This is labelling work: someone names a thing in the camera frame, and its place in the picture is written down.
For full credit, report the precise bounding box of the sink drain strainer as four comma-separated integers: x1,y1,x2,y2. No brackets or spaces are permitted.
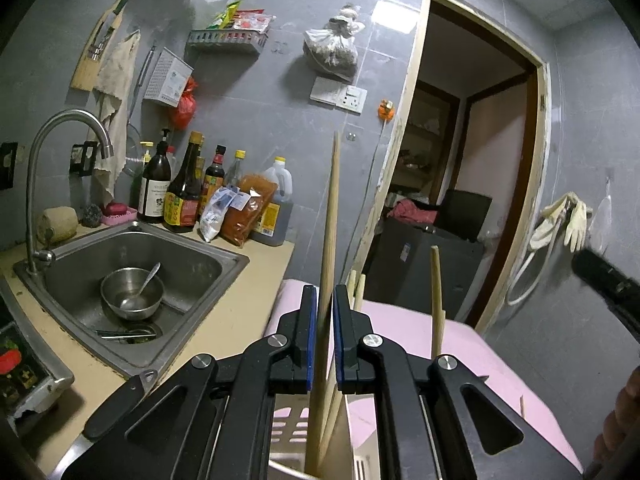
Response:
95,322,163,346

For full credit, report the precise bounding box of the steel spoon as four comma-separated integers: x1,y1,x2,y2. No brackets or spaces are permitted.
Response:
120,261,162,311

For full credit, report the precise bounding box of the white perforated box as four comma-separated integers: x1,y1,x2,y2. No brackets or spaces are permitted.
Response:
142,47,195,107

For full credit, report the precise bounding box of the cream rubber glove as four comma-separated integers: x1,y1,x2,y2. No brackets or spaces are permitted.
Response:
564,199,593,253
540,191,573,221

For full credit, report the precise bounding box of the dark bottle yellow label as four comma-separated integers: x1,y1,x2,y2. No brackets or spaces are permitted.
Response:
194,136,210,221

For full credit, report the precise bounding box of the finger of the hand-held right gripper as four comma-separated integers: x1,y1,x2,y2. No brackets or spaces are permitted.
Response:
570,247,640,322

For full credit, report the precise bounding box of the wooden storage shelf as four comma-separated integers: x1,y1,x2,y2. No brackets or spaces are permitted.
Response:
395,82,461,201

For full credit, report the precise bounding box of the white hose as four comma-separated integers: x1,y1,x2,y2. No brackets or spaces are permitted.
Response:
505,210,558,307

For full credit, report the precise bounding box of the dark bottle red label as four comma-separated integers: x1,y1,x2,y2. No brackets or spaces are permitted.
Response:
202,145,227,211

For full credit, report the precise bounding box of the clear flat plastic bag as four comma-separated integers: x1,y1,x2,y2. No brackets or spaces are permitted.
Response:
587,177,613,256

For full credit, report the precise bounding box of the wooden cutting board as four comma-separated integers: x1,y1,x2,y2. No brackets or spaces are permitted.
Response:
70,0,138,93

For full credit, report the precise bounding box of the steel kitchen sink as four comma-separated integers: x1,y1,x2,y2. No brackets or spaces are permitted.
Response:
12,220,251,381

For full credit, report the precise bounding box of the pink floral tablecloth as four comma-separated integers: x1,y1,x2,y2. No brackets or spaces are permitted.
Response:
265,279,583,480

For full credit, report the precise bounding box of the cooking oil jug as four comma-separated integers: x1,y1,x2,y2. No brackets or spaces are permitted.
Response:
250,156,295,247

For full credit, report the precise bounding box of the person's right hand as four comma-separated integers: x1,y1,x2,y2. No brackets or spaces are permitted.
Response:
586,362,640,471

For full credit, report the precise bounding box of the tan loofah sponge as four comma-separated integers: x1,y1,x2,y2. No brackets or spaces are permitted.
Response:
37,205,80,246

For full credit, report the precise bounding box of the stained hanging cloth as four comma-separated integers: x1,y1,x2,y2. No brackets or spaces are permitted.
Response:
92,30,142,201

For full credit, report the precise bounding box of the cream door frame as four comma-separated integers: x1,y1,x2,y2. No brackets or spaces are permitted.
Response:
350,0,553,336

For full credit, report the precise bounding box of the orange spice powder bag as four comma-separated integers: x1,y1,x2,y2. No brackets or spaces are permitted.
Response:
220,174,278,248

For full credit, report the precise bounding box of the red cloth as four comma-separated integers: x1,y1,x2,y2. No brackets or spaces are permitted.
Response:
387,197,441,226

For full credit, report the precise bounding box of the white wall switch panel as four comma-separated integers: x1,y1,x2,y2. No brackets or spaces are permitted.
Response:
309,76,368,115

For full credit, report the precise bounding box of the yellow green snack packet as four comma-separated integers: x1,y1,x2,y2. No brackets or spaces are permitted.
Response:
207,0,243,31

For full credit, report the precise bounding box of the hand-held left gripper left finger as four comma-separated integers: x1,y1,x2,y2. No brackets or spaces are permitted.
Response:
60,284,319,480

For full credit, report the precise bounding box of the beige kitchen counter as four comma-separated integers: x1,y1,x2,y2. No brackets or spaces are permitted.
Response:
0,210,296,480

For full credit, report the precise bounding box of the black panel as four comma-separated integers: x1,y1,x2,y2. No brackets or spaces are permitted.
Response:
435,189,493,243

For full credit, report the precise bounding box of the grey wall spice rack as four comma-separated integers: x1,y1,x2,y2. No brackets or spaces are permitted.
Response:
186,27,271,56

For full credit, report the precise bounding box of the red plastic bag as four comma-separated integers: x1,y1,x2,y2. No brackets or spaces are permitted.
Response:
170,76,198,131

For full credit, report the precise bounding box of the steel kitchen faucet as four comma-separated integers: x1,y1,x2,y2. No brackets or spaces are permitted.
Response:
25,109,115,275

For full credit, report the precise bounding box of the steel bowl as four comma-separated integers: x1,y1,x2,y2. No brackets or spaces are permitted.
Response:
100,267,166,322

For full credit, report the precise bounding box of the black double wall socket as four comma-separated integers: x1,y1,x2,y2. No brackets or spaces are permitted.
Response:
70,141,98,177

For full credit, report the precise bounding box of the steel skimmer ladle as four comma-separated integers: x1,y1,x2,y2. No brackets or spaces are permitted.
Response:
125,42,158,178

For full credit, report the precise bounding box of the hanging clear plastic bag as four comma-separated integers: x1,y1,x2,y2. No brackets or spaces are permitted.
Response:
302,4,360,83

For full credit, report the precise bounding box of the red snack packet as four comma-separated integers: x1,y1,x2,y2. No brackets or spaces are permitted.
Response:
232,9,277,33

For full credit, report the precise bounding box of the dark soy sauce bottle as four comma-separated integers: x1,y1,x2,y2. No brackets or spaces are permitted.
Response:
164,131,205,233

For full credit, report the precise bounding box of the white blue seasoning bag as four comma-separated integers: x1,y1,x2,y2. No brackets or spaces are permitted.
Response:
199,186,248,243

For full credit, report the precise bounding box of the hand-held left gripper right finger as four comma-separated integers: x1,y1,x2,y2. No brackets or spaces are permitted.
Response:
333,284,583,480

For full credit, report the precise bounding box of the pink soap dish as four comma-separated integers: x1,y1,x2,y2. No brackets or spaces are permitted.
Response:
101,201,138,226

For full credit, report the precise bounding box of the black handled kitchen knife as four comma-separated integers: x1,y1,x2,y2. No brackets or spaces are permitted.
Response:
50,370,158,480

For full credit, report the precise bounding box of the clear bottle yellow cap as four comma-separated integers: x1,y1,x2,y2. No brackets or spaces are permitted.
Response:
224,149,248,191

